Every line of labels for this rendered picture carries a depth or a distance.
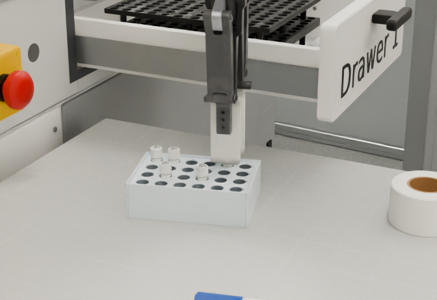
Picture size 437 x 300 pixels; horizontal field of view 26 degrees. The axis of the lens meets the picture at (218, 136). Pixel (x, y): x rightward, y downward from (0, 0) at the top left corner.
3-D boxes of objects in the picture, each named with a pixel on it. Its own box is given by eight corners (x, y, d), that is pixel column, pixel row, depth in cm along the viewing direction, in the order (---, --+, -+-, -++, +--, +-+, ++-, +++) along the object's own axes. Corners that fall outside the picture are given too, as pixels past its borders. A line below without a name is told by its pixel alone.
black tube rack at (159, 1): (318, 43, 126) (320, -5, 124) (268, 81, 111) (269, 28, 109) (171, 25, 135) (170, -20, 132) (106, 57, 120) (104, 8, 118)
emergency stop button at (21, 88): (39, 103, 98) (36, 67, 97) (15, 116, 95) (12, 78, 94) (15, 99, 100) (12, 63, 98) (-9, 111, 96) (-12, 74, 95)
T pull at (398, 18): (411, 17, 114) (413, 6, 114) (395, 32, 108) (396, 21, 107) (383, 14, 116) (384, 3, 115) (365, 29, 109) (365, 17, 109)
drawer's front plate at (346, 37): (401, 54, 128) (407, -28, 123) (331, 124, 103) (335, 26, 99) (389, 53, 128) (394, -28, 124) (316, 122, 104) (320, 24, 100)
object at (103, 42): (385, 45, 126) (389, 0, 124) (321, 104, 105) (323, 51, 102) (126, 13, 142) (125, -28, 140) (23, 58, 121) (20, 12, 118)
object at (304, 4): (320, 0, 124) (320, -4, 124) (269, 33, 109) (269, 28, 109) (307, -1, 125) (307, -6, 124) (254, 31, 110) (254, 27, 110)
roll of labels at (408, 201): (430, 200, 99) (434, 165, 97) (474, 228, 93) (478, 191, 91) (374, 213, 96) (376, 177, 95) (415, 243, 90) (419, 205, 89)
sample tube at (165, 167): (173, 202, 98) (172, 161, 96) (170, 207, 97) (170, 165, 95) (161, 200, 98) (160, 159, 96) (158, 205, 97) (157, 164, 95)
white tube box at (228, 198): (260, 192, 101) (261, 159, 99) (248, 228, 93) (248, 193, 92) (147, 183, 103) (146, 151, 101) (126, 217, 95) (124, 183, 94)
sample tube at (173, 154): (181, 186, 101) (181, 146, 100) (179, 191, 100) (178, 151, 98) (170, 185, 102) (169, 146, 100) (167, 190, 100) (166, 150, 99)
